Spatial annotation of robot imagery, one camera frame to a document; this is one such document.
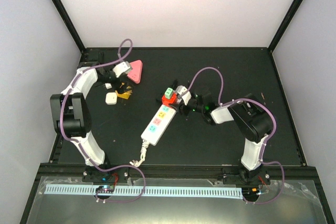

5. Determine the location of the purple cable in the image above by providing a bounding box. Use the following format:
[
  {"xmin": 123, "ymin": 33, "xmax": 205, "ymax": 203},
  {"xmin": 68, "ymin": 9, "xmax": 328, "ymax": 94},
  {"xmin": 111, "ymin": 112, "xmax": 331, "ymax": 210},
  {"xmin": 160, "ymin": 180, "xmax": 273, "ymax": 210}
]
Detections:
[
  {"xmin": 59, "ymin": 38, "xmax": 146, "ymax": 204},
  {"xmin": 183, "ymin": 67, "xmax": 286, "ymax": 205}
]

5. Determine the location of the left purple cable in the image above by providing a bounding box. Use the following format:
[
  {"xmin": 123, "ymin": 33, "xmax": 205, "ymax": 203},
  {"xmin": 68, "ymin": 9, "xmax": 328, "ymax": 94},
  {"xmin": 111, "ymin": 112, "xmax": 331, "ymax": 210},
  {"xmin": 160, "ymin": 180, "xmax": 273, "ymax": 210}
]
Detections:
[{"xmin": 59, "ymin": 38, "xmax": 146, "ymax": 204}]

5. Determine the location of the red cube socket adapter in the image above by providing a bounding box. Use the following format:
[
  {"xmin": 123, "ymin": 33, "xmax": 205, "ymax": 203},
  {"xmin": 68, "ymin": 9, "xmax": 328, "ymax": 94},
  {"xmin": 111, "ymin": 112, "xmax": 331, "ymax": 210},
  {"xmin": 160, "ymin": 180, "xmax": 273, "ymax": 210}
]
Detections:
[{"xmin": 162, "ymin": 93, "xmax": 177, "ymax": 107}]

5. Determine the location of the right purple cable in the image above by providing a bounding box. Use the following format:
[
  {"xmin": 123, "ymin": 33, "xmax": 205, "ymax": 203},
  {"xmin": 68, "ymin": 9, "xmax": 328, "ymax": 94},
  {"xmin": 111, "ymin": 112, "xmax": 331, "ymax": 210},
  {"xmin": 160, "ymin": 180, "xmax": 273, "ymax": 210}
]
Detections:
[{"xmin": 183, "ymin": 67, "xmax": 286, "ymax": 205}]

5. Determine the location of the white long power strip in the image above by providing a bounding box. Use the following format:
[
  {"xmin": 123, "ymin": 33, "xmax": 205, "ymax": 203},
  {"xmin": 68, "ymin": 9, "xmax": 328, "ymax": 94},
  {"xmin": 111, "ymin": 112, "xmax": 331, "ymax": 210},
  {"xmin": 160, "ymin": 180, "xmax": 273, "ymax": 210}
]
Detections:
[{"xmin": 141, "ymin": 105, "xmax": 176, "ymax": 146}]

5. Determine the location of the pink triangular power strip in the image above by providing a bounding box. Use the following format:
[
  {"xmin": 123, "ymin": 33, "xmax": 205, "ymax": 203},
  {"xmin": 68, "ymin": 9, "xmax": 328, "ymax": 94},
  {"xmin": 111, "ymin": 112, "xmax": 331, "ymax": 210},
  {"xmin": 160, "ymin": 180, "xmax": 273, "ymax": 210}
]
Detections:
[{"xmin": 127, "ymin": 60, "xmax": 143, "ymax": 84}]

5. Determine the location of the white USB charger plug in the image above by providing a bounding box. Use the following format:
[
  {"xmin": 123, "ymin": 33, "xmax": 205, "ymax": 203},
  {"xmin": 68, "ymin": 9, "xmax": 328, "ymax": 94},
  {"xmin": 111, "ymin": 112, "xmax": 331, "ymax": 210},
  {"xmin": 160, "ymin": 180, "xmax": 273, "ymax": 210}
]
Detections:
[{"xmin": 104, "ymin": 83, "xmax": 112, "ymax": 90}]

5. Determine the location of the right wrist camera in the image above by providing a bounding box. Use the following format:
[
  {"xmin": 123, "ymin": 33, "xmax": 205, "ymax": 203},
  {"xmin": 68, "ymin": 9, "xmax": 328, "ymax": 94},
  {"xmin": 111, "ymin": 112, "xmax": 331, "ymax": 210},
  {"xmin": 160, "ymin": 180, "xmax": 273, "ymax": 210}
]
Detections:
[{"xmin": 175, "ymin": 86, "xmax": 192, "ymax": 105}]

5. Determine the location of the yellow cube socket adapter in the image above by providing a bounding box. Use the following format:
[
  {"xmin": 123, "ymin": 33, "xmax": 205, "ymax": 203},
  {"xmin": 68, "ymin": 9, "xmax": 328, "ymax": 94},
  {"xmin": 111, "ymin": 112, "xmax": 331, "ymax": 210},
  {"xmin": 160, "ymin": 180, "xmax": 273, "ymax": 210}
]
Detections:
[{"xmin": 115, "ymin": 82, "xmax": 132, "ymax": 100}]

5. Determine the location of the white power strip cord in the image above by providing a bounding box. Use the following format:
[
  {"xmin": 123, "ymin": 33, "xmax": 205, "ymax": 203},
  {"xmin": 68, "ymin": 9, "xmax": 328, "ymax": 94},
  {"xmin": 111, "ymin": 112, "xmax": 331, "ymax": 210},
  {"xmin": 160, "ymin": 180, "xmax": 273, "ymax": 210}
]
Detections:
[{"xmin": 130, "ymin": 140, "xmax": 150, "ymax": 167}]

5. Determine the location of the white slotted cable duct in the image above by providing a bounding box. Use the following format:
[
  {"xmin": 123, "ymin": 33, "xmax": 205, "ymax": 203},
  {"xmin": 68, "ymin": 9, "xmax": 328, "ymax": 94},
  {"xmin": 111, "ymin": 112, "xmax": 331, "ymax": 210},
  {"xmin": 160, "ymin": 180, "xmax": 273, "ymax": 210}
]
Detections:
[{"xmin": 44, "ymin": 184, "xmax": 243, "ymax": 199}]

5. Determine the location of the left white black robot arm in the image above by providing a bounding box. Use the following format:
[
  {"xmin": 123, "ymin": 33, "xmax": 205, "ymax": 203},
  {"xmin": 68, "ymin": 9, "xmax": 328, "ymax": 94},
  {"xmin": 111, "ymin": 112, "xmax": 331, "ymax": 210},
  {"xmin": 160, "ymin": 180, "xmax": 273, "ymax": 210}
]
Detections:
[{"xmin": 50, "ymin": 53, "xmax": 124, "ymax": 182}]

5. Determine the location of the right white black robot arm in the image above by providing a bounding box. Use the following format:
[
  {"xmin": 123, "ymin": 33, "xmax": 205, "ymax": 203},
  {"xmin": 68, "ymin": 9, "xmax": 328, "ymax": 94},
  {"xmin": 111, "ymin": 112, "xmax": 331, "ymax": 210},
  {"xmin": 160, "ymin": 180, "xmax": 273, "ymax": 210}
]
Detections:
[{"xmin": 162, "ymin": 86, "xmax": 276, "ymax": 184}]

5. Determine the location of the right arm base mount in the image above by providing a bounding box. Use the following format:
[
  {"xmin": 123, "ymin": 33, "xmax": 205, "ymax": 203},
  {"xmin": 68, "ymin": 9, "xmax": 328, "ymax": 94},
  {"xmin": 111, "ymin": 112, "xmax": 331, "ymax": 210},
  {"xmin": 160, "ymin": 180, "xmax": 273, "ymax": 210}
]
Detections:
[{"xmin": 219, "ymin": 166, "xmax": 267, "ymax": 185}]

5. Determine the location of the green white plug adapter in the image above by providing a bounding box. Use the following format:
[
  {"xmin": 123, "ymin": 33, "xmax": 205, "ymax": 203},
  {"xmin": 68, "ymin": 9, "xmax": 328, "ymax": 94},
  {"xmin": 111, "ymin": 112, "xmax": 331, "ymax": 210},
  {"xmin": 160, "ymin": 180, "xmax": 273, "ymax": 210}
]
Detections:
[{"xmin": 164, "ymin": 88, "xmax": 174, "ymax": 100}]

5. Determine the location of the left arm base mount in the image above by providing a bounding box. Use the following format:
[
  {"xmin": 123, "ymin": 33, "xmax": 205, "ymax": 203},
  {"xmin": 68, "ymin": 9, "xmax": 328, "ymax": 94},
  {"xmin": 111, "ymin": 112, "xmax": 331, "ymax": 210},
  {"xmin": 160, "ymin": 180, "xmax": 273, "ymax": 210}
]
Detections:
[{"xmin": 82, "ymin": 166, "xmax": 129, "ymax": 185}]

